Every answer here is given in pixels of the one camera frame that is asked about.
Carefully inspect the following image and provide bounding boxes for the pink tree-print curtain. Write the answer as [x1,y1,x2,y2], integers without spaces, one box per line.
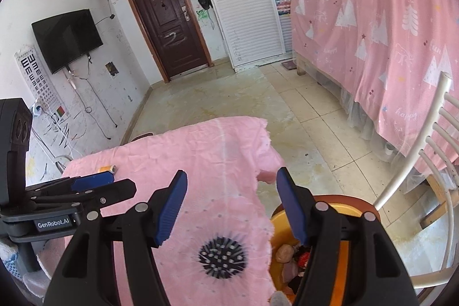
[291,0,458,166]

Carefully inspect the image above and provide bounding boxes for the pink bed sheet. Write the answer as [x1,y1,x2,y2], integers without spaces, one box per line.
[37,115,288,306]

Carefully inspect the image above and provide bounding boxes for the black wrapper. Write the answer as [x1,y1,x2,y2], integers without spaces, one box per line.
[287,272,306,294]

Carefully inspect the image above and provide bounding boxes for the eye chart poster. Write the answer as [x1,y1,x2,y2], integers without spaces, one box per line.
[15,46,69,123]

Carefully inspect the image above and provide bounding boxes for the white metal chair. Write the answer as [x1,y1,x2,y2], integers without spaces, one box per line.
[372,71,459,292]

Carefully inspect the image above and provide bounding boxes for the black wall television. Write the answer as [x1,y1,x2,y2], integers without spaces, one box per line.
[31,9,104,74]

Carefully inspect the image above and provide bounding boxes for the orange trash bucket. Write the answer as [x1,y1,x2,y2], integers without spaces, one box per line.
[269,195,380,305]

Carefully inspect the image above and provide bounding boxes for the small maroon floor mat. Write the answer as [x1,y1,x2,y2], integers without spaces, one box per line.
[281,61,296,71]

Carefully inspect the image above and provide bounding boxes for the dark brown door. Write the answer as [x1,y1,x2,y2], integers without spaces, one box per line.
[128,0,213,83]

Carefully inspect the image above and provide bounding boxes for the red white snack bag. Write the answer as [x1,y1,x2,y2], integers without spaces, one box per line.
[295,251,310,269]

